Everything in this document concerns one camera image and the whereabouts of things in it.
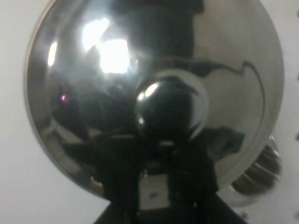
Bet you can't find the stainless steel teapot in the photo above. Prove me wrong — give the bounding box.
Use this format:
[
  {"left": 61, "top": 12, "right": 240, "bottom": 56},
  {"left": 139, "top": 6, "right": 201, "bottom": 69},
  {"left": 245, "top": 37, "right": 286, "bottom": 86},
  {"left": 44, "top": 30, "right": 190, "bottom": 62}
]
[{"left": 23, "top": 0, "right": 286, "bottom": 224}]

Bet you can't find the right steel teacup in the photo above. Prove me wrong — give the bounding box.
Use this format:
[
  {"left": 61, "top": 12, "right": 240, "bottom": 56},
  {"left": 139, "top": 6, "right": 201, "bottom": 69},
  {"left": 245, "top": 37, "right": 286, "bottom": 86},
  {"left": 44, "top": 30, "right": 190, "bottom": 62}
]
[{"left": 228, "top": 135, "right": 283, "bottom": 207}]

